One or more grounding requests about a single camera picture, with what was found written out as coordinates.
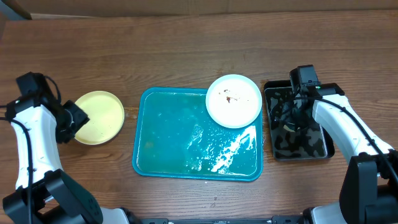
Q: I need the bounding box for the yellow-green plate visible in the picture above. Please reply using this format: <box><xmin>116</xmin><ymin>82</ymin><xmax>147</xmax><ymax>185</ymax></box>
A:
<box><xmin>75</xmin><ymin>91</ymin><xmax>125</xmax><ymax>146</ymax></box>

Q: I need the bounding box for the white plate with sauce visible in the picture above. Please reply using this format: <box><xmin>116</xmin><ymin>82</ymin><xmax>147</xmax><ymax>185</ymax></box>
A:
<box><xmin>205</xmin><ymin>74</ymin><xmax>262</xmax><ymax>129</ymax></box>

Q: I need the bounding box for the teal yellow sponge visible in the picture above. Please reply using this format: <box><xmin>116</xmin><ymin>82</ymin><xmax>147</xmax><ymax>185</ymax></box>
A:
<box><xmin>284</xmin><ymin>123</ymin><xmax>296</xmax><ymax>132</ymax></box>

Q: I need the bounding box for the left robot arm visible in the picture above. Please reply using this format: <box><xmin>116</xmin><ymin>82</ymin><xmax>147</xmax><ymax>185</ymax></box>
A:
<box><xmin>2</xmin><ymin>98</ymin><xmax>104</xmax><ymax>223</ymax></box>

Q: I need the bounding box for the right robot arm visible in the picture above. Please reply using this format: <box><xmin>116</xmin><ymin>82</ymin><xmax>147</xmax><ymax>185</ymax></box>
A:
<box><xmin>280</xmin><ymin>83</ymin><xmax>397</xmax><ymax>223</ymax></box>

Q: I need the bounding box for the teal plastic tray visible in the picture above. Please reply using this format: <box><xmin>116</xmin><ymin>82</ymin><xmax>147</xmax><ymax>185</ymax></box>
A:
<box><xmin>132</xmin><ymin>87</ymin><xmax>263</xmax><ymax>182</ymax></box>

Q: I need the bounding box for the black water tub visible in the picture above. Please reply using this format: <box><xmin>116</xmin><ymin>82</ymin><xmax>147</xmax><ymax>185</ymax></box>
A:
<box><xmin>264</xmin><ymin>80</ymin><xmax>335</xmax><ymax>161</ymax></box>

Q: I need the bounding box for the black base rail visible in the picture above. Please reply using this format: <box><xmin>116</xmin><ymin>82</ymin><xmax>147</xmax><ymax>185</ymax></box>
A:
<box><xmin>127</xmin><ymin>215</ymin><xmax>312</xmax><ymax>224</ymax></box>

